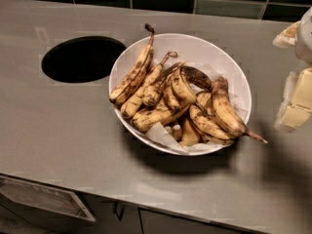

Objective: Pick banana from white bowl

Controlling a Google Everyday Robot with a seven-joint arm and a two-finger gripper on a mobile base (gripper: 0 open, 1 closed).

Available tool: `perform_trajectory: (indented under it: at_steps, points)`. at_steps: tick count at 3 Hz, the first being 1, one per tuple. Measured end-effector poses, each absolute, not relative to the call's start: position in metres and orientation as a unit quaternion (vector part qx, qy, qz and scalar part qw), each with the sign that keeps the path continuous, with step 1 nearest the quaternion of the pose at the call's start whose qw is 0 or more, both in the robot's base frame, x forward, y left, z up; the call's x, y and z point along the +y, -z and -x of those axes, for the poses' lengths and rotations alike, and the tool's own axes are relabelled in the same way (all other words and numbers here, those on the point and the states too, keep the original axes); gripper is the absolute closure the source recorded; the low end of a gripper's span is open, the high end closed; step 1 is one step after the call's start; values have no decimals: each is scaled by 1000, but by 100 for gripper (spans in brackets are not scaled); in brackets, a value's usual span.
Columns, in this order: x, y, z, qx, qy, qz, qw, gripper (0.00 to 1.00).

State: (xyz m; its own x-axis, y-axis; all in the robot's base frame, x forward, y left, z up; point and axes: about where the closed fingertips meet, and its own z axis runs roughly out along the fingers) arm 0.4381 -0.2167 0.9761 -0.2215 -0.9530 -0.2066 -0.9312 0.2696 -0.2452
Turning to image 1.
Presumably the white paper napkin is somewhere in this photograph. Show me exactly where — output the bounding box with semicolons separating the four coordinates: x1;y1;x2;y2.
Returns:
146;123;188;155

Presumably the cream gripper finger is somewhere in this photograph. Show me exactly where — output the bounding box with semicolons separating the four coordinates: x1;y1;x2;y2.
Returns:
272;21;300;48
274;67;312;133

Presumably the round black counter hole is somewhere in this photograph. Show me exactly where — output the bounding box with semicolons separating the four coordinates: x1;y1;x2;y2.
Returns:
41;36;126;83

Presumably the white bowl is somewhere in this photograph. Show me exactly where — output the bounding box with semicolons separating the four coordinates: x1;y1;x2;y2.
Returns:
114;33;252;156

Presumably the lower left spotted banana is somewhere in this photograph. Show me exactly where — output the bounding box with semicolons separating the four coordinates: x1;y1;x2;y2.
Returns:
131;98;190;133

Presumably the banana with long stem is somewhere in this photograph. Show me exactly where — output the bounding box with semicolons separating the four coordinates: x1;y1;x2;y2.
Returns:
212;77;266;143

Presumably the short dark-spotted banana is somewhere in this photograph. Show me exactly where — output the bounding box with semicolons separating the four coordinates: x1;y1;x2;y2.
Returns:
142;61;183;106

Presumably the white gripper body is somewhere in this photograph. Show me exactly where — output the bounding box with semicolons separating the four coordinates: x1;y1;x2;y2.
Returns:
295;7;312;63

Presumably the long spotted banana far left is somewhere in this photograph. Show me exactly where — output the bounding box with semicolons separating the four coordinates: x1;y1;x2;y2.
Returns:
109;23;155;104

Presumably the black cabinet handle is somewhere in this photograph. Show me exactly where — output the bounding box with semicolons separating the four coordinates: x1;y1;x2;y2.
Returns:
113;202;125;221

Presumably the framed sign on cabinet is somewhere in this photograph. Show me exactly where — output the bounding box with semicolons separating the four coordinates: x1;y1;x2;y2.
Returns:
0;175;96;222

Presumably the curved banana with black peel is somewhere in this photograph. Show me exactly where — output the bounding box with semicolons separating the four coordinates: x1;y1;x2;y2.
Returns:
172;65;213;104

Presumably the lower right spotted banana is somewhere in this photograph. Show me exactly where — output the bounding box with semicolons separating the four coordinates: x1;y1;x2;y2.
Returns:
189;105;235;140

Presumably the small banana at bowl bottom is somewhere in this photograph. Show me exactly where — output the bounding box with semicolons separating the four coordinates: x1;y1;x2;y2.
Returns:
179;117;201;146

